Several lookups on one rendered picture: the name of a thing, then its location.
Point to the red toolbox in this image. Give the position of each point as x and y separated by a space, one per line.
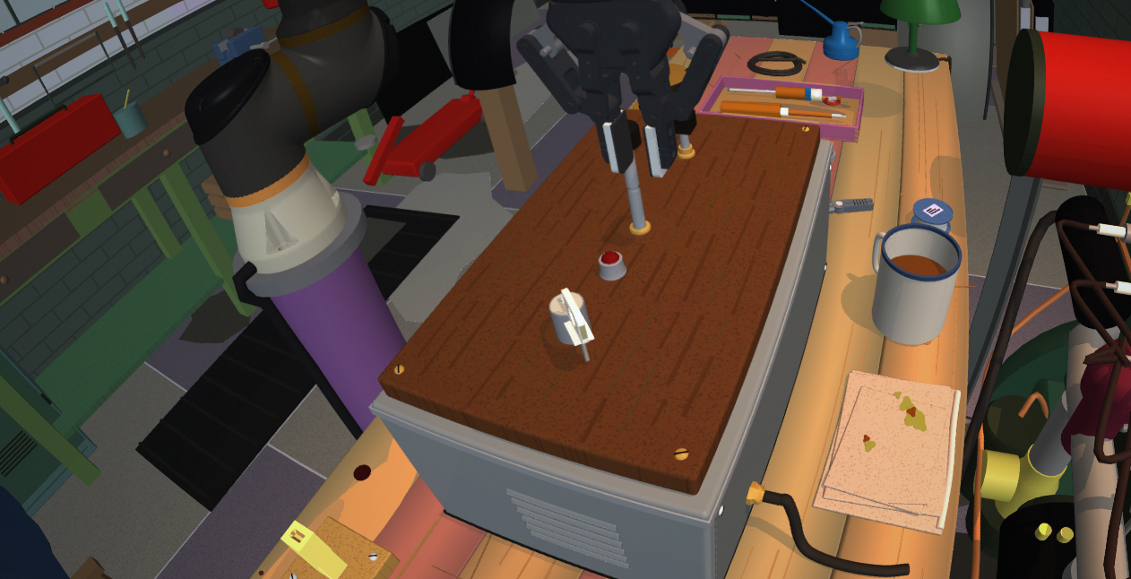
53 150

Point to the red floor jack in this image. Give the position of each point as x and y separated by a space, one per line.
429 141

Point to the purple tool tray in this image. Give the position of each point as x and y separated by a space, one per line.
782 124

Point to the teal cup with pencil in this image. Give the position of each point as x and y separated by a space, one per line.
131 122

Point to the small blue tin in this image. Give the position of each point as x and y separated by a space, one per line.
932 210

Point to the wooden post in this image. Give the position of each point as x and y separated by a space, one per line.
512 141

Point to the red cylinder tank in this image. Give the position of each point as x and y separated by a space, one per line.
1078 106

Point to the grey ignition switch barrel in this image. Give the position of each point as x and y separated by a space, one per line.
560 323

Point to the yellow tag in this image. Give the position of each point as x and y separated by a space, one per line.
309 548

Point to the black arched fender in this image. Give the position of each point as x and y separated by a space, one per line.
481 22

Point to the cork block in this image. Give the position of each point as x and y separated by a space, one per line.
353 557

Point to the blue vise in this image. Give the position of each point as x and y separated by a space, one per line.
239 44

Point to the grey wood-topped switch panel box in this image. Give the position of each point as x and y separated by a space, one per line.
618 367

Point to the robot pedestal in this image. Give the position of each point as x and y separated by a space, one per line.
340 331

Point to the blue oil can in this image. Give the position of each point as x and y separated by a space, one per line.
841 42

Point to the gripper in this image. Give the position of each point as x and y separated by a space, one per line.
610 22

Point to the small grey pocket tool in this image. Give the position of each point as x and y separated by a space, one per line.
853 205

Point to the stained paper stack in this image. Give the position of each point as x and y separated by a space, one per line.
884 464

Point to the green workbench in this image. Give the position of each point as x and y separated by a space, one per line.
115 234

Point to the grey starter pull rod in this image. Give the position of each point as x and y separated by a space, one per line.
686 153

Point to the grey choke pull rod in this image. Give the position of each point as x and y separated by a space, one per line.
636 203

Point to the grey enamel mug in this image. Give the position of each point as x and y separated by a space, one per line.
910 305

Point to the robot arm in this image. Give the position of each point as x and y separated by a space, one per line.
283 110

